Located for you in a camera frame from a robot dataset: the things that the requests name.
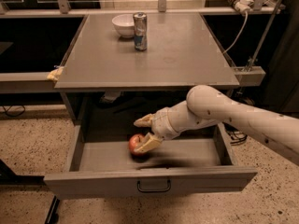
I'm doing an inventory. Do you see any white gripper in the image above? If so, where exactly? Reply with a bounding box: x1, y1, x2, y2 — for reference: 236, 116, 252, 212
134, 107, 179, 154

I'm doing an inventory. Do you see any red apple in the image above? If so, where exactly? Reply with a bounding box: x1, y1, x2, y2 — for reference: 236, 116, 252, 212
128, 133, 146, 157

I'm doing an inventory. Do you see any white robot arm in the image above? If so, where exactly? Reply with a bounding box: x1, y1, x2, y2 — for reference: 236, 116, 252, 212
134, 85, 299, 165

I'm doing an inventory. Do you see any grey open top drawer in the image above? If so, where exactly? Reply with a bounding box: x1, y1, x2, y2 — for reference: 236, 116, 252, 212
43, 96, 258, 201

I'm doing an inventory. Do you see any grey counter cabinet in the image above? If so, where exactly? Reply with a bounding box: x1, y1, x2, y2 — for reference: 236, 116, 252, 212
53, 13, 241, 123

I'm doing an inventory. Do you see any white ceramic bowl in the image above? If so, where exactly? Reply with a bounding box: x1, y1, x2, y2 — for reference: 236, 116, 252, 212
112, 14, 135, 38

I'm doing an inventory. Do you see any yellow tape piece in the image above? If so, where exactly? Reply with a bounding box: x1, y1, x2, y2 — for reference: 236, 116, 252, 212
47, 66, 64, 82

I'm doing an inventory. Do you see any silver blue drink can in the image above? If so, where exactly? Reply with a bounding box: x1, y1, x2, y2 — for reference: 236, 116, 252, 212
133, 12, 147, 51

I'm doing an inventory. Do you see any white power strip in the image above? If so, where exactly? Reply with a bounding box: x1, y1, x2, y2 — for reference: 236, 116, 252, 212
227, 0, 253, 14

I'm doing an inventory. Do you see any black drawer handle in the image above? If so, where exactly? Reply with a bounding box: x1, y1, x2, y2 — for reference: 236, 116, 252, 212
136, 180, 171, 193

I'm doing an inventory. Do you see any black cable bundle on floor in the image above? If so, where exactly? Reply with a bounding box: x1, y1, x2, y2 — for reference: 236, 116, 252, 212
225, 124, 250, 147

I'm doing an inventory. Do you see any grey metal rail frame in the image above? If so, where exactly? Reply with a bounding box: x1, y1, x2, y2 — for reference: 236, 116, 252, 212
0, 0, 281, 93

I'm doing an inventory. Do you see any black cable left floor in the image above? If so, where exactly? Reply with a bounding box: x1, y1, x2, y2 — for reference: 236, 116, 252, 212
0, 105, 26, 118

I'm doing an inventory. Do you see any white power cable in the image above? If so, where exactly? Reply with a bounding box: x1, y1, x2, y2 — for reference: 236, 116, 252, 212
221, 11, 249, 55

